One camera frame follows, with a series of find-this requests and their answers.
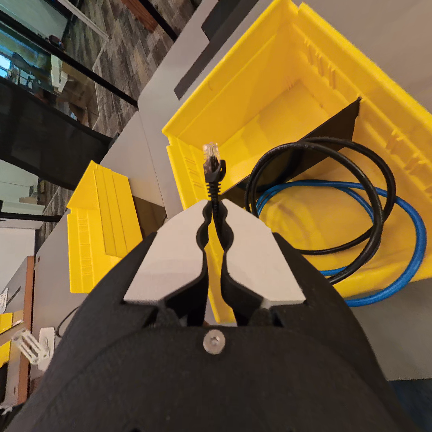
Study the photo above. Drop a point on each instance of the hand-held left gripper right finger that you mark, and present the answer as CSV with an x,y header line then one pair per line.
x,y
260,260

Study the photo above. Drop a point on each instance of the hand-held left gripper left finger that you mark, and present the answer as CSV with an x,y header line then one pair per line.
x,y
168,260

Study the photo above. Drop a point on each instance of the large yellow storage bin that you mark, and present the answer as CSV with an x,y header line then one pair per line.
x,y
263,84

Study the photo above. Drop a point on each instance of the small yellow storage bin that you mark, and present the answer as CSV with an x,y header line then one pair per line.
x,y
101,219

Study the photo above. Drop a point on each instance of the black bin divider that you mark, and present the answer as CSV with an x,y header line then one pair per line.
x,y
334,131

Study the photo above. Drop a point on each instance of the wooden edged grey cabinet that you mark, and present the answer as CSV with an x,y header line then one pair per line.
x,y
25,337

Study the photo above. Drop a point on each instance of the white ribbed plastic part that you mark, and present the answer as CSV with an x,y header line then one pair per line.
x,y
27,346

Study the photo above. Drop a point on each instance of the black framed glass partition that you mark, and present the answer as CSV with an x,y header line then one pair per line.
x,y
40,135

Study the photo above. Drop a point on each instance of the yellow plastic piece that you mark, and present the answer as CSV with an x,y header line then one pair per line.
x,y
5,332

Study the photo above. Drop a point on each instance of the dark blue cloth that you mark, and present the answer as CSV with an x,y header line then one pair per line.
x,y
411,405

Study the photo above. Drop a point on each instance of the white plastic bracket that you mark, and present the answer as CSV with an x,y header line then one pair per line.
x,y
46,344

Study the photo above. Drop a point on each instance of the white metal frame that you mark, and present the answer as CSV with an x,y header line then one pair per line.
x,y
91,25

